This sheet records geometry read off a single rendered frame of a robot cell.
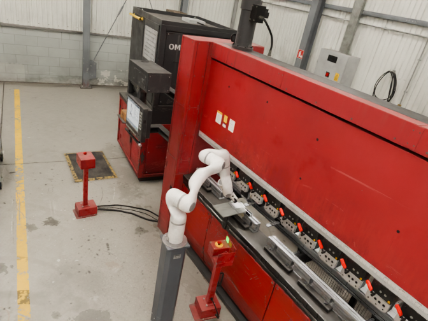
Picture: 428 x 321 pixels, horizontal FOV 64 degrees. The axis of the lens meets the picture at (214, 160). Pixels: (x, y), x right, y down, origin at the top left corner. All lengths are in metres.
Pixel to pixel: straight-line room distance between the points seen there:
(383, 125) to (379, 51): 5.26
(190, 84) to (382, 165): 1.92
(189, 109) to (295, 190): 1.41
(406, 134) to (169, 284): 1.97
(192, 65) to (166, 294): 2.02
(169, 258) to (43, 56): 7.24
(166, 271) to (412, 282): 1.64
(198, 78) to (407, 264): 2.31
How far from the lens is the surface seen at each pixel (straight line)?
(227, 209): 3.15
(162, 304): 3.05
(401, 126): 2.14
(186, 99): 3.42
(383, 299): 2.48
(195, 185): 2.46
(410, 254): 2.28
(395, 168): 2.20
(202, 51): 3.36
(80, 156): 4.18
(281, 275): 2.86
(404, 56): 7.09
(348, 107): 2.31
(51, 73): 9.35
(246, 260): 3.15
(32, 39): 9.16
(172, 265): 2.76
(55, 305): 3.62
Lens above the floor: 2.74
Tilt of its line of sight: 26 degrees down
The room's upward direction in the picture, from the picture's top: 11 degrees clockwise
